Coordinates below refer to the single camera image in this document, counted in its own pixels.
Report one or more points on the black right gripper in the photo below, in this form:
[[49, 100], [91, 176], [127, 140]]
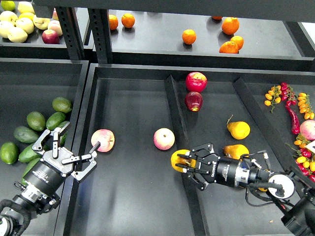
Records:
[[211, 167]]

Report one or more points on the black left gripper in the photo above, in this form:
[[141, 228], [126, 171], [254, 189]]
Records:
[[48, 174]]

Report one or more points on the yellow pear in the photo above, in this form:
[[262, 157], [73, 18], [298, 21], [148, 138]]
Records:
[[235, 151], [239, 130], [262, 189], [180, 160]]

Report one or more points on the dark green avocado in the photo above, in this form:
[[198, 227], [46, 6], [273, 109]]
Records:
[[28, 168]]

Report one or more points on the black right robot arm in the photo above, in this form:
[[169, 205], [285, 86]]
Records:
[[298, 218]]

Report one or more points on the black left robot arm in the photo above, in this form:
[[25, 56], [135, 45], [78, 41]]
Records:
[[16, 214]]

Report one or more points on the green avocado lower middle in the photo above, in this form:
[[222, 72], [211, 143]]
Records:
[[27, 155]]

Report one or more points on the green avocado upper middle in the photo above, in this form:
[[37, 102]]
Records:
[[55, 120]]

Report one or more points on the green avocado upper left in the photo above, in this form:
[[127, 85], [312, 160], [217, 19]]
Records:
[[36, 121]]

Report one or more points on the light green avocado far left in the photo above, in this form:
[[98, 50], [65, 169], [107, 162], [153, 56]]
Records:
[[9, 153]]

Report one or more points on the yellow pear top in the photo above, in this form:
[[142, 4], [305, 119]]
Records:
[[239, 130]]

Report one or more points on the green avocado top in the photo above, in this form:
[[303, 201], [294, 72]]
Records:
[[61, 104]]

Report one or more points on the pink apple centre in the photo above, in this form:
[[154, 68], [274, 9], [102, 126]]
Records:
[[164, 139]]

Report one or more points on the pink apple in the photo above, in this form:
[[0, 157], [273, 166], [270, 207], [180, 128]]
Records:
[[164, 139], [105, 137]]

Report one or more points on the pink apple left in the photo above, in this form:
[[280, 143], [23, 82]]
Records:
[[105, 137]]

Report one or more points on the dark red apple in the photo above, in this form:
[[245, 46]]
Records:
[[193, 101]]

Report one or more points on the bright red apple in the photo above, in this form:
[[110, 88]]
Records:
[[196, 81]]

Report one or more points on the black middle divided tray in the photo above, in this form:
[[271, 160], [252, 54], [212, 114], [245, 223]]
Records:
[[134, 191]]

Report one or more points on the black left tray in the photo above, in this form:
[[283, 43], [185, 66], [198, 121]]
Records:
[[31, 85]]

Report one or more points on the orange cherry tomato bunch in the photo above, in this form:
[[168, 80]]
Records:
[[273, 97]]

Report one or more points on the red chili pepper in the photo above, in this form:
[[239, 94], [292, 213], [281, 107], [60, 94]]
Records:
[[295, 124]]

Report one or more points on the mixed cherry tomatoes lower right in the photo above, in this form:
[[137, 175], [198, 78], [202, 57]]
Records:
[[304, 158]]

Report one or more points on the red cherry tomato bunch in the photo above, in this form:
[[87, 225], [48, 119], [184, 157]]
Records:
[[288, 94]]

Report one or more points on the pink apple right edge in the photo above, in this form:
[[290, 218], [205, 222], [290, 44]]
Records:
[[307, 129]]

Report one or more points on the white label card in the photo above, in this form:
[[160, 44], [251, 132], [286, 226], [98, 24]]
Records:
[[311, 146]]

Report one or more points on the black upper left shelf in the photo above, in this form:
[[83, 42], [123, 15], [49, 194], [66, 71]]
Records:
[[34, 47]]

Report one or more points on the orange front right shelf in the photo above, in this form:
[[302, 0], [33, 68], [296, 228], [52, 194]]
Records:
[[229, 47]]

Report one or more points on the orange centre shelf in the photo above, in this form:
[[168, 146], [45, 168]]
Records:
[[189, 36]]

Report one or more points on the red apple on shelf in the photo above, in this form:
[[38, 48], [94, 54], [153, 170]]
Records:
[[50, 36]]

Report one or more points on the orange small right shelf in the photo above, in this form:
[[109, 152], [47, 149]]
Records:
[[238, 40]]

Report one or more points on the yellow apple front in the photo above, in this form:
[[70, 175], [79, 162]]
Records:
[[17, 35]]

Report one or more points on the pink peach on shelf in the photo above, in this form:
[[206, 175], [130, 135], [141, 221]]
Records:
[[55, 25]]

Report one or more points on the green avocado by tray wall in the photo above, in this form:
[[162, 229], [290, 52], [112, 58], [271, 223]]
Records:
[[64, 136]]

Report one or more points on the black shelf upright post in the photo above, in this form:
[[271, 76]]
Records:
[[99, 21]]

